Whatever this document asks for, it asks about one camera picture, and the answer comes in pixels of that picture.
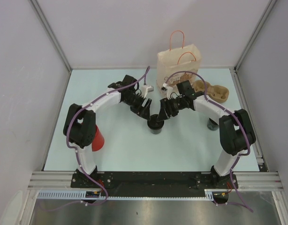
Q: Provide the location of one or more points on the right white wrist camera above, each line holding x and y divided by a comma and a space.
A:
167, 90

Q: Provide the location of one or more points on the transparent dark cup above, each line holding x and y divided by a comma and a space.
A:
155, 131

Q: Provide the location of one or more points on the red cylindrical container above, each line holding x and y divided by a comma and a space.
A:
98, 141

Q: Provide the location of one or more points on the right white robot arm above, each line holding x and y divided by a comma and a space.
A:
235, 128

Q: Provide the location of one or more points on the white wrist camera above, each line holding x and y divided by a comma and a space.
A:
145, 89
167, 90

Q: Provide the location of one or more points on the tall black coffee cup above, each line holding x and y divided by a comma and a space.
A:
212, 125

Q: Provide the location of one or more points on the beige paper takeout bag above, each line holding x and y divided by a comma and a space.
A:
176, 65

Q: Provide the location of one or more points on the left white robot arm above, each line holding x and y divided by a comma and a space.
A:
80, 127

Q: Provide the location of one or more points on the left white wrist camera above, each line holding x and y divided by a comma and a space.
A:
145, 89

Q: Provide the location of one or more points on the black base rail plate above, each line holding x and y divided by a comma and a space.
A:
155, 182

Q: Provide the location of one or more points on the white slotted cable duct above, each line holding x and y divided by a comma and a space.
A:
195, 195

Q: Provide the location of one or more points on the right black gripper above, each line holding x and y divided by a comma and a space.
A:
166, 111

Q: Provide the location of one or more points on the black cup lid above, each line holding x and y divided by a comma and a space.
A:
153, 124

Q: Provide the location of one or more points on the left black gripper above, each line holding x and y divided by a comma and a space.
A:
143, 111

